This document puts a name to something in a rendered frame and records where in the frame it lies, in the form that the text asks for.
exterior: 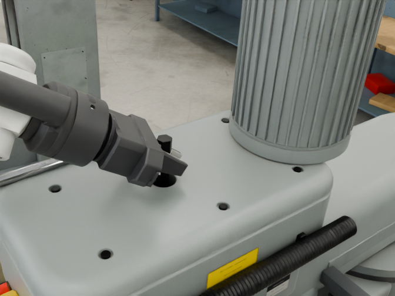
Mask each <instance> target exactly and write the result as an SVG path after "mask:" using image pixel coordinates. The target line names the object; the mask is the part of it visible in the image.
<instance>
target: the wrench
mask: <svg viewBox="0 0 395 296"><path fill-rule="evenodd" d="M66 164H69V163H66V162H62V161H60V160H59V161H55V160H54V159H53V158H50V159H47V160H44V161H41V162H38V163H34V164H31V165H29V166H25V167H22V168H20V169H16V170H13V171H9V172H7V173H4V174H0V187H2V186H5V185H7V184H11V183H13V182H16V181H19V180H22V179H25V178H28V177H31V176H34V175H37V174H40V173H43V172H45V171H48V170H52V169H55V168H57V167H61V166H64V165H66Z"/></svg>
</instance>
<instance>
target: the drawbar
mask: <svg viewBox="0 0 395 296"><path fill-rule="evenodd" d="M157 141H158V143H159V144H161V148H162V150H163V151H165V152H167V153H169V154H170V153H171V150H172V137H170V136H168V135H166V134H163V135H159V136H158V138H157ZM170 175H171V174H166V173H160V175H158V177H157V178H156V186H157V187H170Z"/></svg>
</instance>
